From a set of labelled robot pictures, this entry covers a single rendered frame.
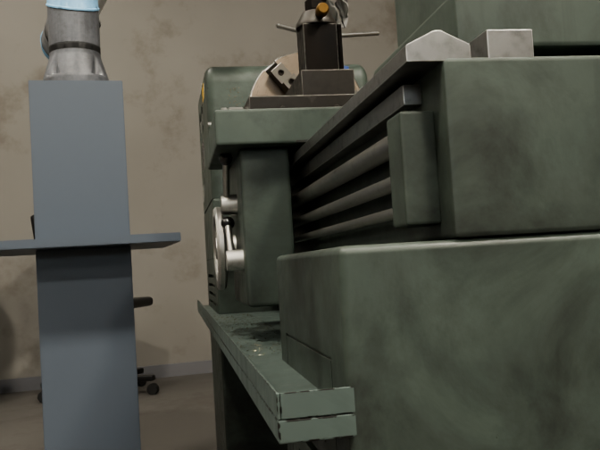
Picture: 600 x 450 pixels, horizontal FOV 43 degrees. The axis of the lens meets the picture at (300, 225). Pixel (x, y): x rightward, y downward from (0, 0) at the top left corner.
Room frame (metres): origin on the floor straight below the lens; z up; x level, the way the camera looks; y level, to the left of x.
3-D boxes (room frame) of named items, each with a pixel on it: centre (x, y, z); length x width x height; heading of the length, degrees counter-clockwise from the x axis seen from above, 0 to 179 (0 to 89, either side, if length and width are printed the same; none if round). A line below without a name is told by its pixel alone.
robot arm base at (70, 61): (1.73, 0.50, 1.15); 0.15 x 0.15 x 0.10
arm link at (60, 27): (1.74, 0.50, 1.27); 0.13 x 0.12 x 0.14; 24
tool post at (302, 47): (1.45, -0.06, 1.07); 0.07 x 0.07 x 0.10; 10
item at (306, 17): (1.44, -0.06, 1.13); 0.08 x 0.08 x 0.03
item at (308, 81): (1.47, -0.05, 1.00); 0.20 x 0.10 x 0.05; 10
